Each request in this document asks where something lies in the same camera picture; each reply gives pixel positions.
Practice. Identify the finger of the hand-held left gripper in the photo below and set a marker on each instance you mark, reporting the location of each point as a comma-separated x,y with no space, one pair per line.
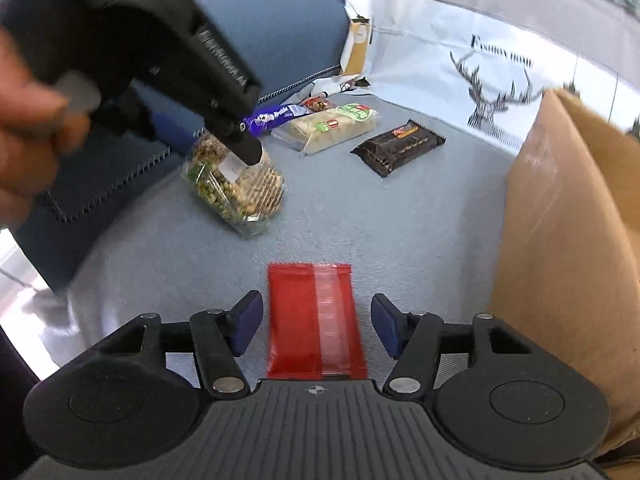
175,127
245,145

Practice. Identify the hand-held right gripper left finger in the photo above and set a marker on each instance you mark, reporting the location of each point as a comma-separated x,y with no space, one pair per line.
247,324

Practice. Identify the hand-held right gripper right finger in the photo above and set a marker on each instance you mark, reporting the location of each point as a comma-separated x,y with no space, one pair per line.
387,326

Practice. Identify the plain red snack packet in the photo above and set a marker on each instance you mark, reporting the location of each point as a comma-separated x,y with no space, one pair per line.
295,320

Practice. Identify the clear green mixed nuts packet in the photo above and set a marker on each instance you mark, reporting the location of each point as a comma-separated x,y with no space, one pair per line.
235,195

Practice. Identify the cardboard box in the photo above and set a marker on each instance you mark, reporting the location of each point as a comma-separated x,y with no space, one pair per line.
560,260

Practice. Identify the person's left hand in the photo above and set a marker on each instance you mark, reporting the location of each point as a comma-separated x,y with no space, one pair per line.
35,150

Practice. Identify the purple white snack packet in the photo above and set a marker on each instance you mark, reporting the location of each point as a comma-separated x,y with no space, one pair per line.
272,117

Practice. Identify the white green cracker packet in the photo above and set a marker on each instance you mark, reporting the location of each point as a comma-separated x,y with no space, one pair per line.
325,127

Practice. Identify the small brown red packet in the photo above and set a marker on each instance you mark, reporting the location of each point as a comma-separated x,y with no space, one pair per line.
319,104

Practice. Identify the grey deer print sheet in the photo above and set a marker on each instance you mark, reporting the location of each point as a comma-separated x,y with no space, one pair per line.
400,210

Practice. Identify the black chocolate bar packet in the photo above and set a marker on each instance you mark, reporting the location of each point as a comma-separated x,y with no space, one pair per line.
397,147

